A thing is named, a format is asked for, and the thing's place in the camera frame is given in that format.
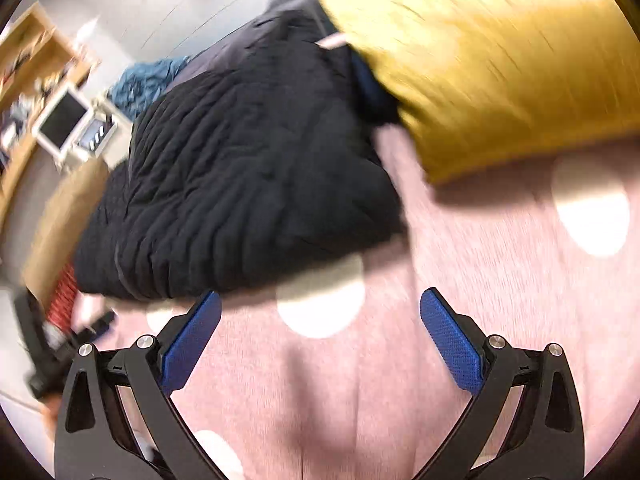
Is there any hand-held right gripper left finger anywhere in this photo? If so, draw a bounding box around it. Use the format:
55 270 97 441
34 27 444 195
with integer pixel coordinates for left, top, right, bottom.
54 290 223 480

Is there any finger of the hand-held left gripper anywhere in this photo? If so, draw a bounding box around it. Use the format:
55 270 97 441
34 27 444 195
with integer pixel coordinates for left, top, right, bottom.
70 310 118 347

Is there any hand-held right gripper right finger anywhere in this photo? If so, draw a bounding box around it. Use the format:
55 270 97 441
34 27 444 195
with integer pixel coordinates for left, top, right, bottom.
419 287 586 480

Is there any black quilted jacket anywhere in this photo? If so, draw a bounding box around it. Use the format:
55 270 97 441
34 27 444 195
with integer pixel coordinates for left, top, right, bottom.
75 0 408 301

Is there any red patterned cloth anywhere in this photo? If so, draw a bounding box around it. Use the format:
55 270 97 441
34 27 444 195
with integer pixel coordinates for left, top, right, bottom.
45 265 81 328

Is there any pink polka dot bedsheet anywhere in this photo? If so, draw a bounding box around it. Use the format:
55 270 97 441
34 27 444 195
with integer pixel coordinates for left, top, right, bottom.
70 125 640 480

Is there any small white screen device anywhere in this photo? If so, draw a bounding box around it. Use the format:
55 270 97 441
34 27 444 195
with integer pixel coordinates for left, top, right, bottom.
75 112 121 156

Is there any white framed monitor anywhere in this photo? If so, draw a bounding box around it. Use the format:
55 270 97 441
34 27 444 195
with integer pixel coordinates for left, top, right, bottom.
32 85 93 158

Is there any blue patterned cloth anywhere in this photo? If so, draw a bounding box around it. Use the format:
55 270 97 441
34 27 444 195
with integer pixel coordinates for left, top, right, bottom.
107 56 193 121

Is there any yellow pillow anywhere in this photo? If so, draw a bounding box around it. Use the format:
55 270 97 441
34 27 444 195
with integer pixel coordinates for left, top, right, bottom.
317 0 640 186

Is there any wooden shelf unit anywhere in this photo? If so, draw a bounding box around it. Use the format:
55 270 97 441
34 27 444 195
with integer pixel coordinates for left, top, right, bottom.
0 2 101 231

